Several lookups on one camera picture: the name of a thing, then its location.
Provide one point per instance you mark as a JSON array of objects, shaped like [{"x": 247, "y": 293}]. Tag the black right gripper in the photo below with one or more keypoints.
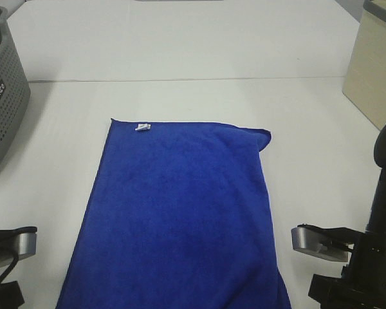
[{"x": 363, "y": 280}]

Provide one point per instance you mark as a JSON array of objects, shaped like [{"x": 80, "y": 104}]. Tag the grey perforated plastic basket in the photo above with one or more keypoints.
[{"x": 14, "y": 89}]

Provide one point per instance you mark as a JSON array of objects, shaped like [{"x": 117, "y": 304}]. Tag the beige storage box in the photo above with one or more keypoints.
[{"x": 365, "y": 81}]

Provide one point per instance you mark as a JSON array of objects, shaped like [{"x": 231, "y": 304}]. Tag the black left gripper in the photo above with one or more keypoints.
[{"x": 10, "y": 295}]

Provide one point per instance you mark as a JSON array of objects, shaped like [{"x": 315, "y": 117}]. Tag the blue microfibre towel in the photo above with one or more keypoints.
[{"x": 178, "y": 217}]

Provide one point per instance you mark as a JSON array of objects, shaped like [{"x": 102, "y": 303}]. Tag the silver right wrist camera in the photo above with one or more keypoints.
[{"x": 314, "y": 242}]

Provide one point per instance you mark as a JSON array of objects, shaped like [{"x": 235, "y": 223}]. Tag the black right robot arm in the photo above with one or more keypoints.
[{"x": 377, "y": 219}]

